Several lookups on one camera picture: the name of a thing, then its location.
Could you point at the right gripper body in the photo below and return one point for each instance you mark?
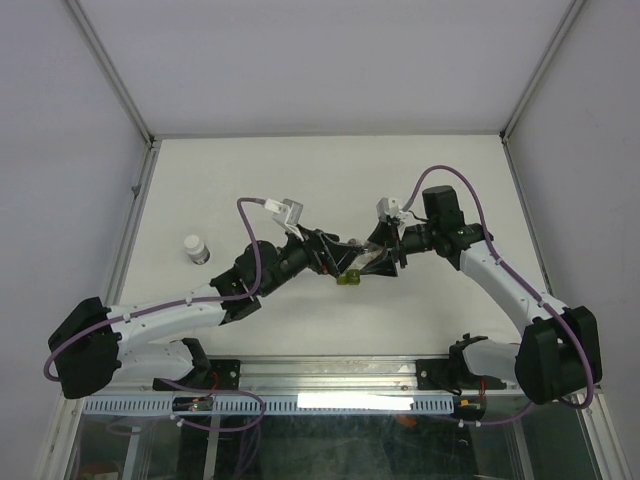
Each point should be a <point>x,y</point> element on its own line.
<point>397,250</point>

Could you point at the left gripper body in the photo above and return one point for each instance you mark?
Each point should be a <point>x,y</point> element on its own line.
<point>323,262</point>

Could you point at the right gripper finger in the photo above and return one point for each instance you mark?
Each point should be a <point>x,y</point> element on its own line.
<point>383,234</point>
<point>383,265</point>

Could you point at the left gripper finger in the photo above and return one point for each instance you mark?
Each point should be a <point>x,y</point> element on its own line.
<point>338,249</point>
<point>341,260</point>

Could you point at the green pill box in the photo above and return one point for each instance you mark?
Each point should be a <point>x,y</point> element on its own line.
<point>352,277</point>

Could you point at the clear bottle orange pills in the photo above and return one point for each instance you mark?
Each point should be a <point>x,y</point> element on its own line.
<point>370,253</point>

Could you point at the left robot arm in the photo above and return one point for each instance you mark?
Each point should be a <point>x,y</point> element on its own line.
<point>97,345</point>

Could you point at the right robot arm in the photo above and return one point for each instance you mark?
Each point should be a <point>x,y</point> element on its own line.
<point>558,352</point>

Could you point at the white cap pill bottle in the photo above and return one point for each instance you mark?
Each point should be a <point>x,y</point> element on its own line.
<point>196,249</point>

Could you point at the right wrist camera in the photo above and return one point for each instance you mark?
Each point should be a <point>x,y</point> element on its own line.
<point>390,209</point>

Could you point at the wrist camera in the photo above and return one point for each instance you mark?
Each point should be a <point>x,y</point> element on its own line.
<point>390,209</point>
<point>285,213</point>

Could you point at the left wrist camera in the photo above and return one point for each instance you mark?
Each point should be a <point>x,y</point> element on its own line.
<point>285,213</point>

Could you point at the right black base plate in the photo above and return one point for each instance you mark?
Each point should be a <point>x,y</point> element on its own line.
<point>444,374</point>

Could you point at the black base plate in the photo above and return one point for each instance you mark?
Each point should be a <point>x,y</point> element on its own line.
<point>444,374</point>
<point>217,374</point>

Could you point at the aluminium mounting rail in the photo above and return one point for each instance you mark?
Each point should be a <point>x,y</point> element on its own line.
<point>259,375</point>

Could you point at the white slotted cable duct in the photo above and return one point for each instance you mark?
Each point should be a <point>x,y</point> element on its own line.
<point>298,404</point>

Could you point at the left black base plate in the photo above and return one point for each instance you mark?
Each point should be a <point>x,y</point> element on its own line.
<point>217,374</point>

